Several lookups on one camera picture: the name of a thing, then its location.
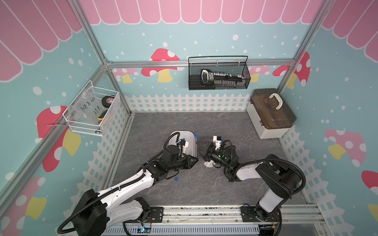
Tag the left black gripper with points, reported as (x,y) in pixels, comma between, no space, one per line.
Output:
(188,163)

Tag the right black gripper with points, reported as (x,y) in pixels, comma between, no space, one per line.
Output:
(211,147)

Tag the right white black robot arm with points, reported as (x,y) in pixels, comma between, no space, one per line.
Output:
(283,178)

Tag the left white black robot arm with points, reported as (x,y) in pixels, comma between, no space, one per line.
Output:
(97,211)

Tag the white plastic tray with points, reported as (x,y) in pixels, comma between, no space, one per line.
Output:
(190,147)

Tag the brown lidded storage box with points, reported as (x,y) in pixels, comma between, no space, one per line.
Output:
(269,113)

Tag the socket wrench set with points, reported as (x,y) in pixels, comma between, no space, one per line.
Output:
(209,78)

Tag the black tape roll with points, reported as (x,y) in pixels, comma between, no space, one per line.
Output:
(107,101)

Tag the clear plastic label bag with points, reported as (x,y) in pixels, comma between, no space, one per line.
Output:
(84,108)

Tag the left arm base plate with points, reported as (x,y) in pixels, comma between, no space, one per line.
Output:
(139,215)

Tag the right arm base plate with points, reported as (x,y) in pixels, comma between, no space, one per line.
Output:
(258,214)

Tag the black wire mesh basket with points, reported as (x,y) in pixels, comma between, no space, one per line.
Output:
(218,72)

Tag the white wire wall basket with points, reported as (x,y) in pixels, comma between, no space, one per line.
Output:
(114,112)

